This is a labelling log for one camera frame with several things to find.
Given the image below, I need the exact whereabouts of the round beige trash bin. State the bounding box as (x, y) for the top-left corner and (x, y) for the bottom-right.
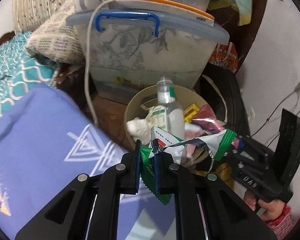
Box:
(123, 84), (228, 178)

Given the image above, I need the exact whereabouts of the orange printed bag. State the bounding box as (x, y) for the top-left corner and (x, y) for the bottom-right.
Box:
(209, 42), (238, 73)

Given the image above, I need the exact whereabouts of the clear plastic bottle green label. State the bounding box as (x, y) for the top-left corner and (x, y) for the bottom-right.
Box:
(157, 76), (185, 140)

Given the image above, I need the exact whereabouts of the folded grey checked quilt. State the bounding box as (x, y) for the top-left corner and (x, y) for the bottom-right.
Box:
(26, 0), (84, 64)

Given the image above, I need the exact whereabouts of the white paper ball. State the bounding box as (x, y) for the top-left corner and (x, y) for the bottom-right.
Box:
(126, 118), (153, 145)

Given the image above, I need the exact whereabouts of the pink red wrapper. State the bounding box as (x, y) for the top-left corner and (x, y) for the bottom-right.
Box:
(191, 104), (224, 134)

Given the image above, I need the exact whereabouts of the teal patterned bedspread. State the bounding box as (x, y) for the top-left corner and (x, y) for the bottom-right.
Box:
(0, 31), (59, 119)

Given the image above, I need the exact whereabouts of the clear storage box blue handle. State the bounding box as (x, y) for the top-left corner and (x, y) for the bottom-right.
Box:
(66, 8), (230, 104)

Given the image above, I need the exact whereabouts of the green white snack packet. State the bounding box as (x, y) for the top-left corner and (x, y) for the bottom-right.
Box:
(140, 127), (239, 205)

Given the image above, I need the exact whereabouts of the white cable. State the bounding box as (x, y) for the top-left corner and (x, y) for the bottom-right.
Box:
(84, 0), (118, 127)

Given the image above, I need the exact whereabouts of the person right hand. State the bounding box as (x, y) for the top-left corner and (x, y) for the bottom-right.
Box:
(243, 190), (285, 222)

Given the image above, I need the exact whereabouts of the yellow brown cardboard box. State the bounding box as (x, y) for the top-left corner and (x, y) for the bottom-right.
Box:
(183, 103), (200, 123)

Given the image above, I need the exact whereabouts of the orange brown snack wrapper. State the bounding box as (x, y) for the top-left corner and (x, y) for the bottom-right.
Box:
(145, 105), (168, 132)

